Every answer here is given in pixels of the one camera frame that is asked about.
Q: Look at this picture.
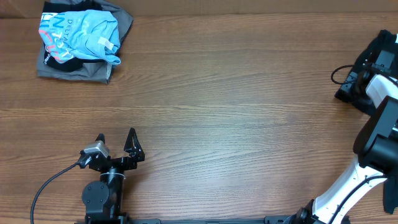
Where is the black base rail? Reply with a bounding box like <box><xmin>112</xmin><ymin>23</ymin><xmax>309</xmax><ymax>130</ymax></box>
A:
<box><xmin>109</xmin><ymin>215</ymin><xmax>295</xmax><ymax>224</ymax></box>

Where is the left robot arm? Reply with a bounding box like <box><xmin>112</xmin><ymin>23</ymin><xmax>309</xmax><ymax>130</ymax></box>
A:
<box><xmin>78</xmin><ymin>128</ymin><xmax>145</xmax><ymax>223</ymax></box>

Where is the grey folded garment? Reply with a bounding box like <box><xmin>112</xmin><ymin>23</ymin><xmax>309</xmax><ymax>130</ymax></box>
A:
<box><xmin>37</xmin><ymin>0</ymin><xmax>134</xmax><ymax>84</ymax></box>

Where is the black t-shirt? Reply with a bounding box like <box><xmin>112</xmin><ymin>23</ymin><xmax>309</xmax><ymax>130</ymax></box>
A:
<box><xmin>330</xmin><ymin>30</ymin><xmax>397</xmax><ymax>115</ymax></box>

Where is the light blue printed shirt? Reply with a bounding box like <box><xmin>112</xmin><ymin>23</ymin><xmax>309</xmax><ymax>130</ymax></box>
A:
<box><xmin>39</xmin><ymin>9</ymin><xmax>121</xmax><ymax>65</ymax></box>

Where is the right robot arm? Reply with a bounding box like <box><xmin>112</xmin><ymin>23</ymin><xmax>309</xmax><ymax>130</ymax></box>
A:
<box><xmin>286</xmin><ymin>74</ymin><xmax>397</xmax><ymax>223</ymax></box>

